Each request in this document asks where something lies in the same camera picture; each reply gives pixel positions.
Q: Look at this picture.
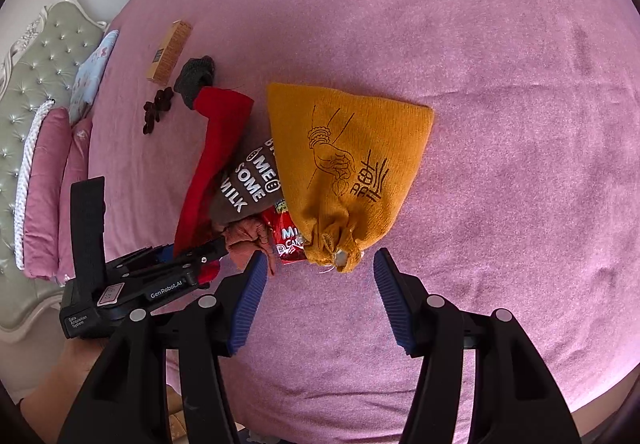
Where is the person's left hand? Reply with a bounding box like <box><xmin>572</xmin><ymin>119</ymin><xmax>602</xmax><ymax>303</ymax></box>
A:
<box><xmin>20</xmin><ymin>338</ymin><xmax>107</xmax><ymax>443</ymax></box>

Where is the pink bed sheet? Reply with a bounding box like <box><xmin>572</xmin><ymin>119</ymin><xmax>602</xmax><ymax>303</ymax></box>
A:
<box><xmin>89</xmin><ymin>0</ymin><xmax>639</xmax><ymax>443</ymax></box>

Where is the red candy wrapper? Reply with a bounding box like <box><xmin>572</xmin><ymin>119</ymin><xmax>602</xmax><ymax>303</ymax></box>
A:
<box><xmin>262</xmin><ymin>200</ymin><xmax>306</xmax><ymax>264</ymax></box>

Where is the pink pillow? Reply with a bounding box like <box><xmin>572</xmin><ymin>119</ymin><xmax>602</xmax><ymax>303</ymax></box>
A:
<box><xmin>23</xmin><ymin>108</ymin><xmax>91</xmax><ymax>285</ymax></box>

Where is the light blue patterned pillow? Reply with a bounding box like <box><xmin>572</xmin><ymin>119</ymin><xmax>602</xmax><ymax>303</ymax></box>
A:
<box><xmin>68</xmin><ymin>30</ymin><xmax>119</xmax><ymax>126</ymax></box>

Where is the white dotted pillow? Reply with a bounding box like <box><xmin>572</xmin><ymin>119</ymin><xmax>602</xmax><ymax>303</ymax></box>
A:
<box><xmin>13</xmin><ymin>98</ymin><xmax>55</xmax><ymax>271</ymax></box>

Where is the black sock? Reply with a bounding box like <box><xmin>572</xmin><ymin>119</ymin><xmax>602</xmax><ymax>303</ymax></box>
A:
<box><xmin>174</xmin><ymin>55</ymin><xmax>215</xmax><ymax>109</ymax></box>

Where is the dark maroon bow ribbon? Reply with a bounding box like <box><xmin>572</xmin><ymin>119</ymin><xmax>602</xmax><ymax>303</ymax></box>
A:
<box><xmin>142</xmin><ymin>86</ymin><xmax>174</xmax><ymax>135</ymax></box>

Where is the orange brown sock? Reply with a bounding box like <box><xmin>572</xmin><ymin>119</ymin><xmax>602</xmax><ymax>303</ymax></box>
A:
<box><xmin>213</xmin><ymin>216</ymin><xmax>278</xmax><ymax>275</ymax></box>

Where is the red drawstring pouch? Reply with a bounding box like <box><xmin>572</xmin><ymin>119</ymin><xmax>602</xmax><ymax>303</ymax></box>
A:
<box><xmin>174</xmin><ymin>86</ymin><xmax>254</xmax><ymax>258</ymax></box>

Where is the mustard yellow drawstring bag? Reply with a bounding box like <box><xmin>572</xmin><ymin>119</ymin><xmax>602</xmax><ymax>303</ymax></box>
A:
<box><xmin>266</xmin><ymin>83</ymin><xmax>435</xmax><ymax>273</ymax></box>

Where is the tan cardboard box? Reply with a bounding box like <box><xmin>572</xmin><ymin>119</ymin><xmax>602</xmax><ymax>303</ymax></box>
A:
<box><xmin>146</xmin><ymin>20</ymin><xmax>192</xmax><ymax>86</ymax></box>

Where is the grey tufted headboard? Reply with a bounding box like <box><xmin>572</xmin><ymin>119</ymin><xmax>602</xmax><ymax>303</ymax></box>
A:
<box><xmin>1</xmin><ymin>0</ymin><xmax>107</xmax><ymax>344</ymax></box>

